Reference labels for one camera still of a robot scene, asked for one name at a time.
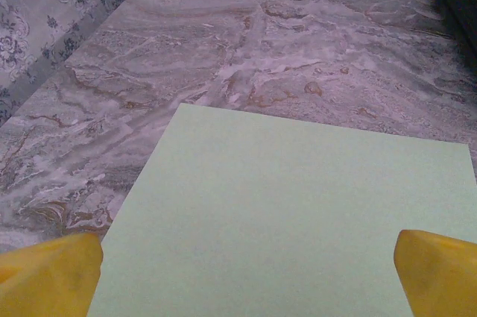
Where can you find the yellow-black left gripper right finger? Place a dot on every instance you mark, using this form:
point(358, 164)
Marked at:
point(443, 276)

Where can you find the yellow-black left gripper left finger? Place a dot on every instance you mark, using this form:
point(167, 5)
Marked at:
point(44, 276)

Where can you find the light green paper sheet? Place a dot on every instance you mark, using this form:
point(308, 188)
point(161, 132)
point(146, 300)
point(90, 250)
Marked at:
point(283, 212)

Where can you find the black hard case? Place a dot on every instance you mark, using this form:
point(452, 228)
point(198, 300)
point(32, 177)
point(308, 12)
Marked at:
point(458, 0)

